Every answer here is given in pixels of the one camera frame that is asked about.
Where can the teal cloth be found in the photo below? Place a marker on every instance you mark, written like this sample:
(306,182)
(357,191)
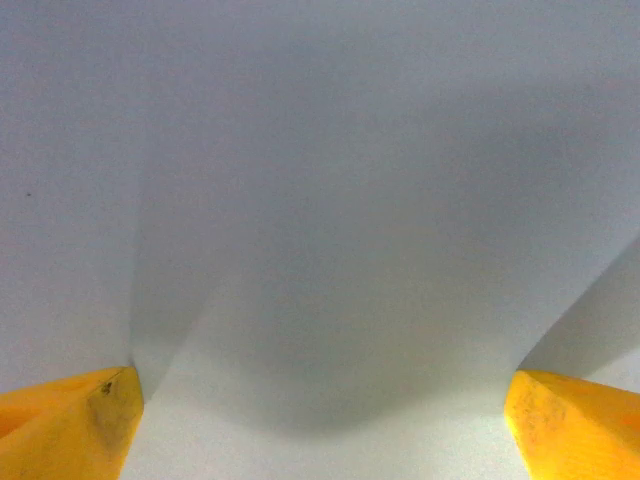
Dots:
(320,225)

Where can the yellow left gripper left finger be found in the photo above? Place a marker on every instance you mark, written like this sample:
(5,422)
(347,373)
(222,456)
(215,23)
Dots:
(60,430)

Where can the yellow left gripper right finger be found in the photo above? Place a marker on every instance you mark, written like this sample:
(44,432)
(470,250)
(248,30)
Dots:
(575,430)

